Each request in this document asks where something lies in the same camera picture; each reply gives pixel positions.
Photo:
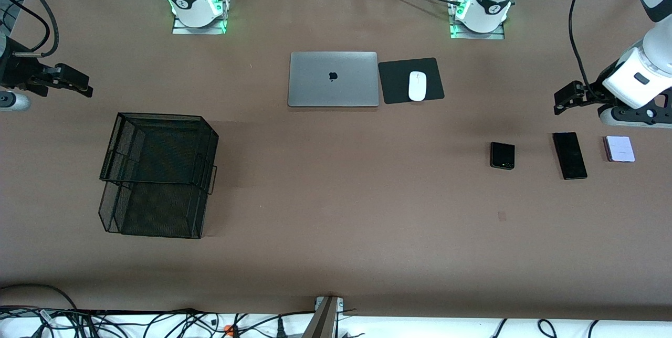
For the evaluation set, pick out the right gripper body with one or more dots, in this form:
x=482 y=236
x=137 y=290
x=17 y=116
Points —
x=14 y=69

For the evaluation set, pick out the long black smartphone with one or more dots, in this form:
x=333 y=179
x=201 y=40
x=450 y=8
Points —
x=569 y=155

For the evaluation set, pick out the lavender flip phone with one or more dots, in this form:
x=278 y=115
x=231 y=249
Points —
x=619 y=149

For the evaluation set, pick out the small black flip phone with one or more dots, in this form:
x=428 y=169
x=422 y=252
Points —
x=502 y=155

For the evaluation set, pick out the white computer mouse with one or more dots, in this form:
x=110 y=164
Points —
x=417 y=86

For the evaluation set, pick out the black mouse pad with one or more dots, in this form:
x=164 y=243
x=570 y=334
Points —
x=394 y=81

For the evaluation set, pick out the silver closed laptop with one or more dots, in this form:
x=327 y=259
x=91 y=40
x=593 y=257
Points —
x=315 y=81

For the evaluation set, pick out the black power plug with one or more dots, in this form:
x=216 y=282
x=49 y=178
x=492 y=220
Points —
x=280 y=327

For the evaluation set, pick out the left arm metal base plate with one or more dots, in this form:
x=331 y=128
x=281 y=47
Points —
x=478 y=35

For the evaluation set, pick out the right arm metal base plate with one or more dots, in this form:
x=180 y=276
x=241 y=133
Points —
x=199 y=30

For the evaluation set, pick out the grey metal camera mount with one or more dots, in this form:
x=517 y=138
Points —
x=323 y=322

